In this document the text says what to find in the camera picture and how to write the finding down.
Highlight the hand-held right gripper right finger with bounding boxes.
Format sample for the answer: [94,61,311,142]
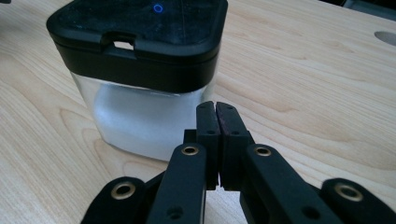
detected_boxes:
[216,101,344,224]

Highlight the grey round table grommet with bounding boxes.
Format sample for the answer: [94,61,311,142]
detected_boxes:
[374,31,396,47]

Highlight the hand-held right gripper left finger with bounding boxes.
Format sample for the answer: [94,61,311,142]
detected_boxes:
[154,100,222,224]

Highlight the clear jar with black lid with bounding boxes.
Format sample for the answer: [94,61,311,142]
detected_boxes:
[46,0,229,162]

